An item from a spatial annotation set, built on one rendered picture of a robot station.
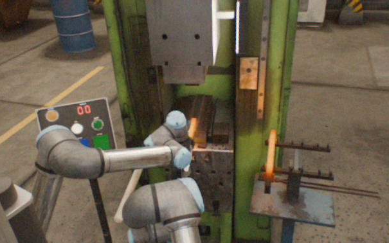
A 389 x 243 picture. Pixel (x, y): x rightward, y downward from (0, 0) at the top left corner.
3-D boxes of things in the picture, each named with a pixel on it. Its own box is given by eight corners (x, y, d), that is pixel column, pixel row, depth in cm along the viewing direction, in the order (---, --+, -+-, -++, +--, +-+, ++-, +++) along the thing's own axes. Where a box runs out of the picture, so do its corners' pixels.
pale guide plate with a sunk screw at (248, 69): (256, 89, 183) (258, 58, 174) (239, 89, 184) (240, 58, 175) (256, 87, 185) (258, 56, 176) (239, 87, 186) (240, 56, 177)
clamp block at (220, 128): (228, 144, 188) (228, 134, 185) (213, 143, 190) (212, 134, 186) (229, 132, 199) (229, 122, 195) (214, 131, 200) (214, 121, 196)
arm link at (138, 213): (117, 224, 99) (131, 256, 141) (155, 216, 101) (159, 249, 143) (112, 186, 105) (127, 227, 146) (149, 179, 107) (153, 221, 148)
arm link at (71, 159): (63, 159, 98) (197, 146, 130) (51, 141, 106) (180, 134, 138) (58, 194, 102) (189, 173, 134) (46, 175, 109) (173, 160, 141)
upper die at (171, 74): (204, 83, 172) (203, 65, 167) (164, 83, 174) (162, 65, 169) (211, 53, 207) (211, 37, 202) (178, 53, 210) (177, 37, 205)
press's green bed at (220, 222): (231, 263, 231) (231, 212, 207) (175, 259, 235) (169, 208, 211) (233, 202, 278) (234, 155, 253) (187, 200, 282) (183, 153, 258)
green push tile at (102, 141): (110, 148, 179) (107, 134, 178) (95, 151, 177) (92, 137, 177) (110, 148, 180) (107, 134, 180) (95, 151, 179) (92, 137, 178)
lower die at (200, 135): (206, 143, 190) (206, 130, 186) (170, 142, 192) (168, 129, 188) (212, 105, 226) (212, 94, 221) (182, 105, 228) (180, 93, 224)
